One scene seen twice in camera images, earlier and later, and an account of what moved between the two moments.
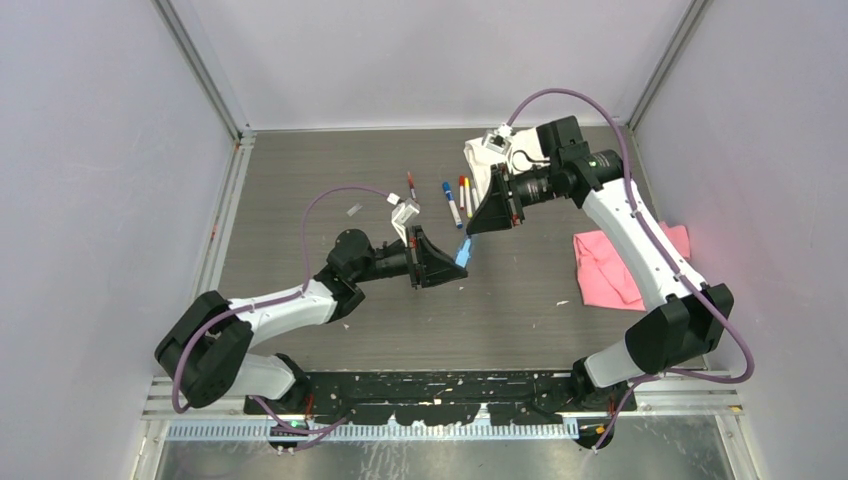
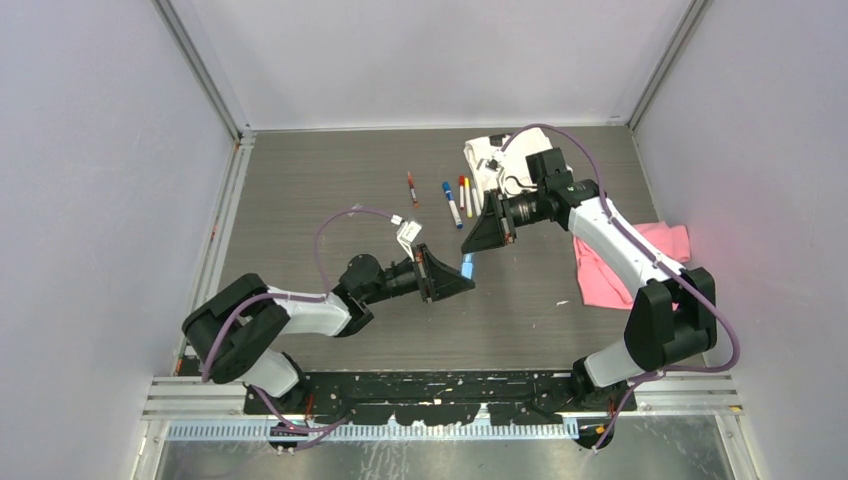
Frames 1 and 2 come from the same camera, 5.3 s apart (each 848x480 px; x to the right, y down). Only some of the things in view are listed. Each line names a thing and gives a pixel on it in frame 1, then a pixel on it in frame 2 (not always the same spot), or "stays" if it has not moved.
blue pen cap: x=447 y=190 stays
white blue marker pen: x=455 y=212 stays
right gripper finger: x=499 y=188 -> x=492 y=209
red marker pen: x=411 y=184 stays
